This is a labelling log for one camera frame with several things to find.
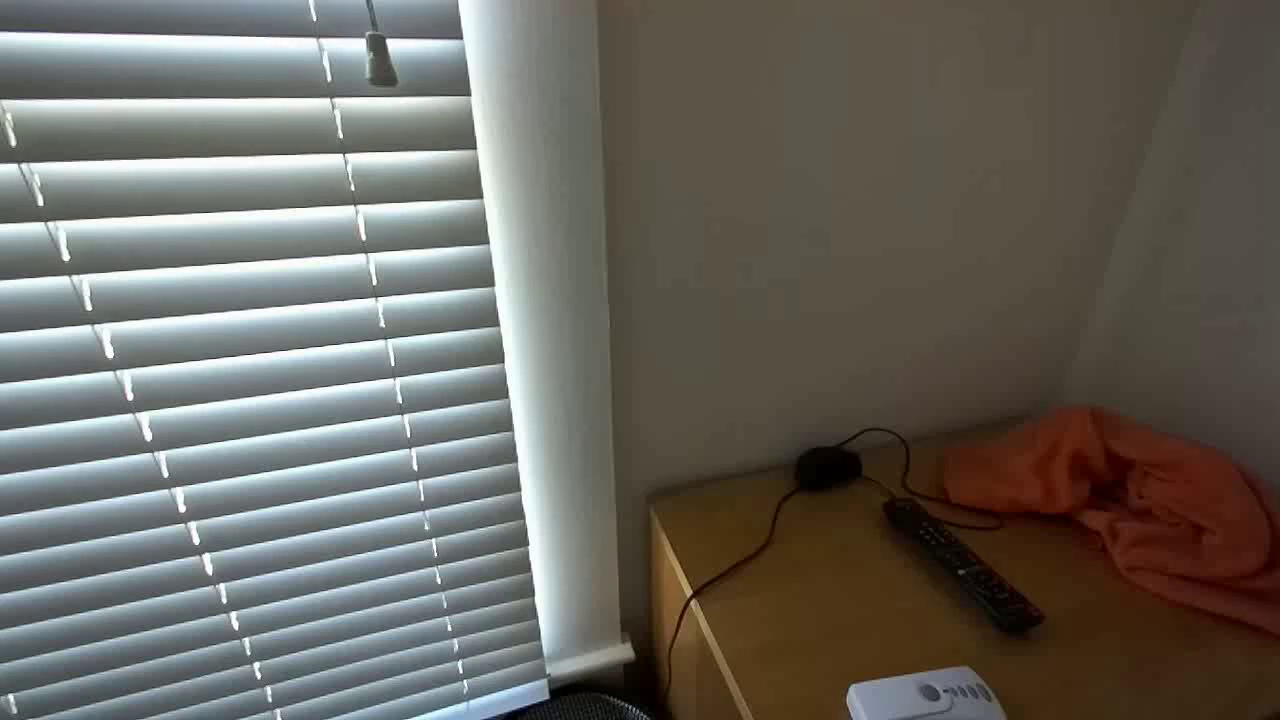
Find black TV remote control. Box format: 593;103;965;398
882;499;1045;637

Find small black puck device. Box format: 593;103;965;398
797;447;864;493

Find wooden cabinet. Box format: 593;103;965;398
649;441;1280;720

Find black round bin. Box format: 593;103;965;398
503;690;651;720

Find white window blinds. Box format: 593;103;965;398
0;0;549;720

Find white router box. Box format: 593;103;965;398
844;663;1010;720

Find orange towel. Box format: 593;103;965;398
939;406;1280;637

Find thin black cable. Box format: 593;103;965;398
660;422;1010;673

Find blind wand handle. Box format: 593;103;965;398
366;0;401;88

